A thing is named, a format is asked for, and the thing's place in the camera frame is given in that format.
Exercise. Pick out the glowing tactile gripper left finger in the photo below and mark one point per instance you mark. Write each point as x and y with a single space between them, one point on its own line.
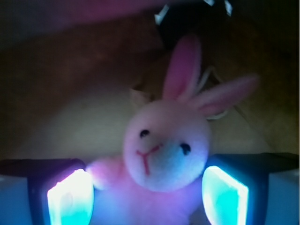
45 192

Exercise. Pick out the brown paper bag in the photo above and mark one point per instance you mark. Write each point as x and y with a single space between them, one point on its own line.
72 71

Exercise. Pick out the pink plush bunny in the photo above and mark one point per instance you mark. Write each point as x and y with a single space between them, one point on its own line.
157 179

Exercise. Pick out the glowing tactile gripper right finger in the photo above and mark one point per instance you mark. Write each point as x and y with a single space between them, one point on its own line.
252 189

